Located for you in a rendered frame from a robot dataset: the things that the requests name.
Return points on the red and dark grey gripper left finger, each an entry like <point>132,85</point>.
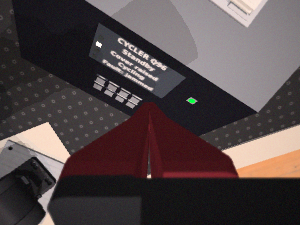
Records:
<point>121,151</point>

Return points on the black thermal cycler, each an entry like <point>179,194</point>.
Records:
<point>204,63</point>

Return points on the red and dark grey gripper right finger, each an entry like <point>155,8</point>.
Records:
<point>175,152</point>

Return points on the cream well plate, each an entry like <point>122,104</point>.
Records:
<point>247,5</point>

